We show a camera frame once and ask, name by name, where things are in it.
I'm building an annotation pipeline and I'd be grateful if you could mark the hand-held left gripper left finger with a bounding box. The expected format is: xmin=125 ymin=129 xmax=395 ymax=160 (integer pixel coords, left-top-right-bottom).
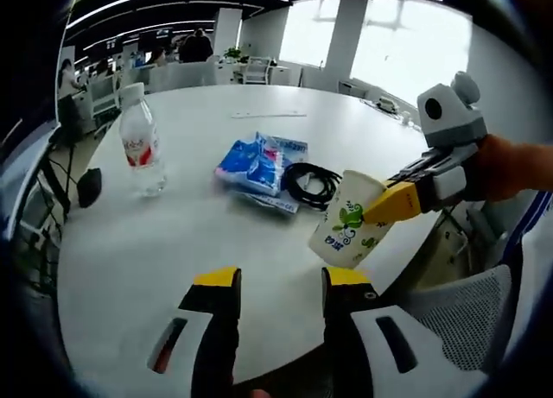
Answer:
xmin=146 ymin=266 xmax=242 ymax=387

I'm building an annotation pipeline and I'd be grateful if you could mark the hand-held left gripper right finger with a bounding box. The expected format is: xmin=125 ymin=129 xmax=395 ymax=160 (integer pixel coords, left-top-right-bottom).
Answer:
xmin=321 ymin=266 xmax=438 ymax=389

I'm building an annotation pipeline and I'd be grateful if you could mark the white paper cup green print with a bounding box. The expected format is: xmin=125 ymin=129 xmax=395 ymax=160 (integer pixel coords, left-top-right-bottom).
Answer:
xmin=307 ymin=169 xmax=395 ymax=270

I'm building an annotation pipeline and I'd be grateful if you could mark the black cable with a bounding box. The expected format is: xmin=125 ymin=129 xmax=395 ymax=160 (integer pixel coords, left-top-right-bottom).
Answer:
xmin=282 ymin=161 xmax=347 ymax=212

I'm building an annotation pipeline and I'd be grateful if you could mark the pale blue wet wipes pack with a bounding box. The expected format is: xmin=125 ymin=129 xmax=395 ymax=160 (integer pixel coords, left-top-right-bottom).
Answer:
xmin=241 ymin=132 xmax=310 ymax=214

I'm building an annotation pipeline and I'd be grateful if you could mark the blue tissue pack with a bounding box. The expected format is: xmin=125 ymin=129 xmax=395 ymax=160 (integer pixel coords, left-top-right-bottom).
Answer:
xmin=214 ymin=132 xmax=287 ymax=198

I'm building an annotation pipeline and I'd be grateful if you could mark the clear plastic water bottle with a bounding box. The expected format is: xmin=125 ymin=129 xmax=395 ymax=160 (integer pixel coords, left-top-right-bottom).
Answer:
xmin=117 ymin=81 xmax=168 ymax=199

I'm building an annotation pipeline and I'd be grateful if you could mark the person's left hand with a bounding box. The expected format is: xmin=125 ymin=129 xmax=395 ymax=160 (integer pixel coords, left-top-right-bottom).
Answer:
xmin=249 ymin=376 xmax=273 ymax=398

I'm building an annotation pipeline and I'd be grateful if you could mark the grey mesh office chair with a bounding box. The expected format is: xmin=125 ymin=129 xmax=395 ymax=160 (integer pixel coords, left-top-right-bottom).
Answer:
xmin=400 ymin=262 xmax=524 ymax=374

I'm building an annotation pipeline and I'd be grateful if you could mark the person's white blue jacket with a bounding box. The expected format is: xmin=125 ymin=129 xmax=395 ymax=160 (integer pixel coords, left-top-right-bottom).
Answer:
xmin=508 ymin=185 xmax=553 ymax=376

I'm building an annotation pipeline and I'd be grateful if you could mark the white flat strip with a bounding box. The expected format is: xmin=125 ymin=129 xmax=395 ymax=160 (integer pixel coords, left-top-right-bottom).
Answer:
xmin=230 ymin=110 xmax=308 ymax=120

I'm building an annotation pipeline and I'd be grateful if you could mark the white office chair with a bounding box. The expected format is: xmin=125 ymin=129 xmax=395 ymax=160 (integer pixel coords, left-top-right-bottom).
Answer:
xmin=243 ymin=55 xmax=274 ymax=86

